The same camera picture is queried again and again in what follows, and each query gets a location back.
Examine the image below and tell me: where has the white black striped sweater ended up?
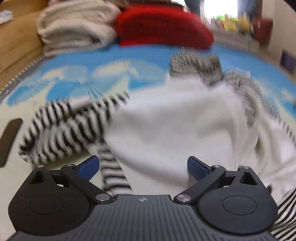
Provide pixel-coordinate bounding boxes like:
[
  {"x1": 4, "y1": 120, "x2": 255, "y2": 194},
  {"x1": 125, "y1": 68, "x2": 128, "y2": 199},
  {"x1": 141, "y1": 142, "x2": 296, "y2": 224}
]
[{"x1": 20, "y1": 49, "x2": 295, "y2": 240}]

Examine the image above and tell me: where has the purple box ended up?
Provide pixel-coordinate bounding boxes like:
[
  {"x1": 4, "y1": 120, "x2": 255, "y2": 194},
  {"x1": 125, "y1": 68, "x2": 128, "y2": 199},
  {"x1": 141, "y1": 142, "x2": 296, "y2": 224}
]
[{"x1": 280, "y1": 51, "x2": 296, "y2": 74}]

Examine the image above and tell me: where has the blue cloud pattern bedsheet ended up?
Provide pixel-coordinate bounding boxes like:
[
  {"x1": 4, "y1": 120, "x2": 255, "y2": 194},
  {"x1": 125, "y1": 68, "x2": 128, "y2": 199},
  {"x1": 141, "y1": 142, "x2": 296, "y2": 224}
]
[{"x1": 1, "y1": 44, "x2": 295, "y2": 120}]

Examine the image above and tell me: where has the dark red plush pillow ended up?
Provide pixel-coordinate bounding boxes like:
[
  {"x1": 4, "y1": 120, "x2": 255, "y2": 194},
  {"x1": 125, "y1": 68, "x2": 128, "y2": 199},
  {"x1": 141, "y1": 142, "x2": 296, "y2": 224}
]
[{"x1": 252, "y1": 19, "x2": 273, "y2": 46}]

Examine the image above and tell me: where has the yellow plush toy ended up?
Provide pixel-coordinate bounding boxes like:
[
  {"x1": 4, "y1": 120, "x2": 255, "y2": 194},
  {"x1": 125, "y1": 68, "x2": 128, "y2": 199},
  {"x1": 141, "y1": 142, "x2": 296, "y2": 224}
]
[{"x1": 223, "y1": 14, "x2": 252, "y2": 33}]

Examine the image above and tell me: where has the beige folded blanket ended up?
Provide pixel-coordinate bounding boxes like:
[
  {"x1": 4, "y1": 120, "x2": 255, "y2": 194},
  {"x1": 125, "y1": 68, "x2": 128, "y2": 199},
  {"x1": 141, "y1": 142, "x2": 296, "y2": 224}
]
[{"x1": 36, "y1": 1, "x2": 121, "y2": 57}]

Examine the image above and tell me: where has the red folded cloth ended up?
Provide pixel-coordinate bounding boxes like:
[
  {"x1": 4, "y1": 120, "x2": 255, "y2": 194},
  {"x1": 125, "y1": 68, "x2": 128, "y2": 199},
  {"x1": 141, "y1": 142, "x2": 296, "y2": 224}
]
[{"x1": 115, "y1": 4, "x2": 214, "y2": 50}]

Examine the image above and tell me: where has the window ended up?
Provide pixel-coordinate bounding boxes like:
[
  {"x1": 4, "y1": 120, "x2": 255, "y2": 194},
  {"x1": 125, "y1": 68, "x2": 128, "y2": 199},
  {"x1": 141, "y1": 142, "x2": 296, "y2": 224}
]
[{"x1": 172, "y1": 0, "x2": 238, "y2": 22}]

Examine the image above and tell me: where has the wooden bed frame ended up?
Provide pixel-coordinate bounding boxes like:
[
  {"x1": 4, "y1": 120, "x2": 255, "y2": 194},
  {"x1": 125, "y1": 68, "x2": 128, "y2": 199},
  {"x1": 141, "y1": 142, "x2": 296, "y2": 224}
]
[{"x1": 0, "y1": 0, "x2": 48, "y2": 88}]

